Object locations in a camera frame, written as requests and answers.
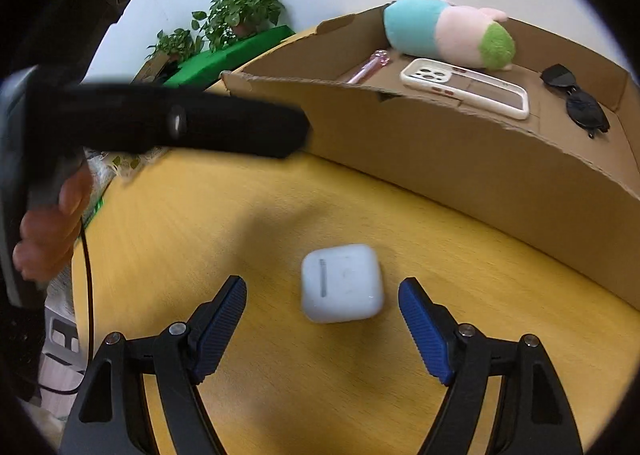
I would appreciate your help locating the white printed carton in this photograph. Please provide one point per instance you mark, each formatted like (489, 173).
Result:
(62, 340)

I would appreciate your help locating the white earbuds case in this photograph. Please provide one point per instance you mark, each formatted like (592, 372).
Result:
(342, 282)

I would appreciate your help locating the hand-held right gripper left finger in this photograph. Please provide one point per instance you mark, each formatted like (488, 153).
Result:
(220, 325)

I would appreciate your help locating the small potted green plant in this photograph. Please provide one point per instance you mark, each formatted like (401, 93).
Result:
(175, 45)

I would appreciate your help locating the pig plush toy teal body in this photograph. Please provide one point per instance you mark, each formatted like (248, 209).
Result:
(440, 30)

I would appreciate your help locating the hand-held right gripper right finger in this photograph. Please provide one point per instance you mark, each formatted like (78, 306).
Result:
(425, 330)

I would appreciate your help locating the pink tube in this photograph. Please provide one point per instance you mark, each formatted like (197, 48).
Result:
(367, 67)

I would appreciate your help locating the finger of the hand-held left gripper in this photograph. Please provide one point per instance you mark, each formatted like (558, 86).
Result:
(200, 120)

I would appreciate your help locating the patterned plastic bag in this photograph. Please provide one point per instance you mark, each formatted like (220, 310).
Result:
(125, 162)

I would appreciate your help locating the small brown carton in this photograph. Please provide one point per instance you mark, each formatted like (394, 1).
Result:
(150, 67)

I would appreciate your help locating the person's left hand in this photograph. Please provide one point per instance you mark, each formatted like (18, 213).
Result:
(47, 235)

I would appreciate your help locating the cardboard box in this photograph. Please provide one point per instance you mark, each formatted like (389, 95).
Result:
(450, 160)

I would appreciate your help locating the green box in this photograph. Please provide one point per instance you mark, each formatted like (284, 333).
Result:
(225, 57)

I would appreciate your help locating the white phone case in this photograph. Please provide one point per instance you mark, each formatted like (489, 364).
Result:
(465, 85)

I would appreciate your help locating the black sunglasses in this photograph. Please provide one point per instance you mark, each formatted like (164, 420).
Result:
(582, 105)

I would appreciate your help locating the large potted green plant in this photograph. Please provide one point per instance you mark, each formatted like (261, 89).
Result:
(240, 10)

